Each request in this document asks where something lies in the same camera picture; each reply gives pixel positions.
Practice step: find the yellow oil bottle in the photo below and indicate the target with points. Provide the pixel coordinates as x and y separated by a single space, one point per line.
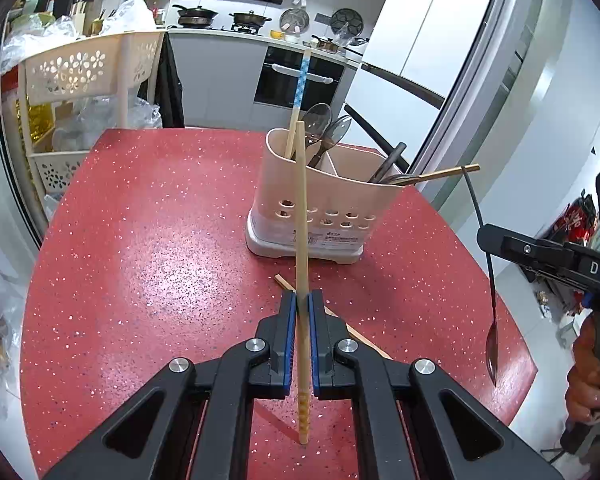
41 120

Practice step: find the black wok on stove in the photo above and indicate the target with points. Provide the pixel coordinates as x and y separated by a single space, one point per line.
197 17

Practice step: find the black pot on stove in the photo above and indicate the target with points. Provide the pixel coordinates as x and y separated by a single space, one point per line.
249 23

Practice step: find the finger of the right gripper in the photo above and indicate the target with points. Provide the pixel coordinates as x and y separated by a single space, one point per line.
559 262

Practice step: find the blue patterned wooden chopstick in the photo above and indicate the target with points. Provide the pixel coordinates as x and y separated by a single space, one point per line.
298 97

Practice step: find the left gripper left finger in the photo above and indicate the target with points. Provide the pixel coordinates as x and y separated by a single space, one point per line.
192 420

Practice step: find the beige plastic utensil holder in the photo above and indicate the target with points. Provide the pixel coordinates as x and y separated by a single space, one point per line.
344 207

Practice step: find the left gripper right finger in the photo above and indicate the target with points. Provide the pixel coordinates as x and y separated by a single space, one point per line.
412 420

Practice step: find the black built-in oven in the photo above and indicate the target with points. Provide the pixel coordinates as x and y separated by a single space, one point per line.
279 77

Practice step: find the plain wooden chopstick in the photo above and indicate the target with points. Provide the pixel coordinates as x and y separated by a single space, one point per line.
435 175

